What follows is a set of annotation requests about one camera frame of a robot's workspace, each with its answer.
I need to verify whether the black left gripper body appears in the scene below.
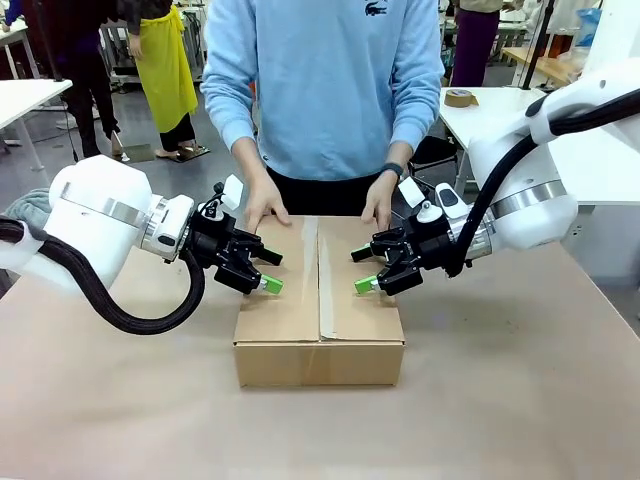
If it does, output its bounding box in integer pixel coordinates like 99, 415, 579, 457
190, 211, 240, 282

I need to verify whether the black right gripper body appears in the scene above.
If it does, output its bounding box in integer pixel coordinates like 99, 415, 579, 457
401, 218, 454, 273

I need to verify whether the brown cardboard box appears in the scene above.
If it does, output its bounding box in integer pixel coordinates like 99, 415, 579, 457
232, 214, 407, 389

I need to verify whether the person's left forearm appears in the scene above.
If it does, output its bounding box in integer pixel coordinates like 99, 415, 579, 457
382, 79, 446, 176

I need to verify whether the person's right forearm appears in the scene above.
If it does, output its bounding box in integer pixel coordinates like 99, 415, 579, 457
201, 79, 274, 180

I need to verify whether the person's left hand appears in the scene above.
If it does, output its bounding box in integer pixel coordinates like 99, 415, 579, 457
360, 172, 400, 229

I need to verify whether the person's right hand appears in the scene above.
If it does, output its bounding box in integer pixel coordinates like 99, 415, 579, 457
242, 174, 293, 234

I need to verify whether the translucent tape strip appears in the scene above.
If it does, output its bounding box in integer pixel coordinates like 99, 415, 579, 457
298, 215, 342, 342

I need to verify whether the black chair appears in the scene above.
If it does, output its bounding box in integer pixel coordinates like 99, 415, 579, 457
408, 134, 460, 177

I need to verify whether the brown square floor plate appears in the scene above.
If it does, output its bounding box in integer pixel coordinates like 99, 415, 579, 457
116, 143, 154, 163

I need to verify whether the brown packing tape roll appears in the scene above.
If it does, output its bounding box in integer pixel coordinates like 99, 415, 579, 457
443, 88, 481, 108

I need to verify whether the person in light blue sweater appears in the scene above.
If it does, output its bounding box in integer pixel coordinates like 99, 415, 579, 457
201, 0, 446, 218

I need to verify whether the mannequin with yellow apron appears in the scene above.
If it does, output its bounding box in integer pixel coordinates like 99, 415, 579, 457
127, 0, 200, 161

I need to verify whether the large white work table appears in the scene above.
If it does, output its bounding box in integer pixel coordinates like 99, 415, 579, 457
438, 87, 640, 207

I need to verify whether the grey crumpled cloth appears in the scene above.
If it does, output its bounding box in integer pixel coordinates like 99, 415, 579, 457
3, 188, 53, 223

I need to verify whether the figure in purple skirt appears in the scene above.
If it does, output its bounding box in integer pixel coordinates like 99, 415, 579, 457
448, 0, 502, 89

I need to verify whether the wooden background table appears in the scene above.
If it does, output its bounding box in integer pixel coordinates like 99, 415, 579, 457
501, 46, 581, 87

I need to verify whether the figure in dark clothes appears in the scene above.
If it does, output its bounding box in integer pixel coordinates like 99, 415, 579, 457
22, 0, 122, 157

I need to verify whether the black upright pole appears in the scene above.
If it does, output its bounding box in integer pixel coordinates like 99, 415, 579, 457
519, 0, 557, 91

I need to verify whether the small white side table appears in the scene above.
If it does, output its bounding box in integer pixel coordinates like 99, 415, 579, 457
0, 79, 74, 174

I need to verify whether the blue plastic bag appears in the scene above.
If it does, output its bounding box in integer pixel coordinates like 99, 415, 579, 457
576, 6, 604, 37

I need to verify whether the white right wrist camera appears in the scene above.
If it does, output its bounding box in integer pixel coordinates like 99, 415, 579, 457
397, 179, 425, 207

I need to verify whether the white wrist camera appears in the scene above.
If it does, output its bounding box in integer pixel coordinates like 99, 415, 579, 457
221, 174, 246, 212
397, 179, 425, 207

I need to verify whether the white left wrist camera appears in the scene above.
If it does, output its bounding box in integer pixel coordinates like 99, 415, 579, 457
221, 174, 246, 212

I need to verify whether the black sleeved right arm cable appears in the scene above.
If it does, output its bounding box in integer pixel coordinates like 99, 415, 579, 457
446, 87, 640, 279

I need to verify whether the black sleeved arm cable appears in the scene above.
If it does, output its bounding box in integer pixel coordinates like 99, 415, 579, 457
446, 87, 640, 279
0, 213, 208, 337

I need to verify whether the black sleeved left arm cable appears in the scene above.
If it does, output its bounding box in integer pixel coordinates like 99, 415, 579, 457
0, 213, 208, 337

